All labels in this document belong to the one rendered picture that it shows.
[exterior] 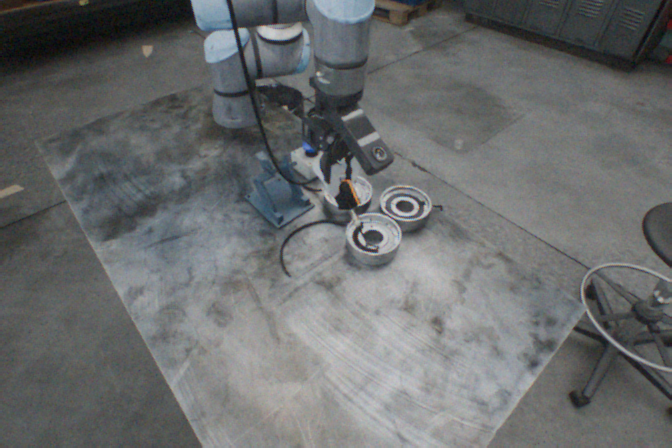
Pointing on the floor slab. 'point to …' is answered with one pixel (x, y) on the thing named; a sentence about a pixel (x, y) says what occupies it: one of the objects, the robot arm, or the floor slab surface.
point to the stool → (660, 215)
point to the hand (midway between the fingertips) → (343, 189)
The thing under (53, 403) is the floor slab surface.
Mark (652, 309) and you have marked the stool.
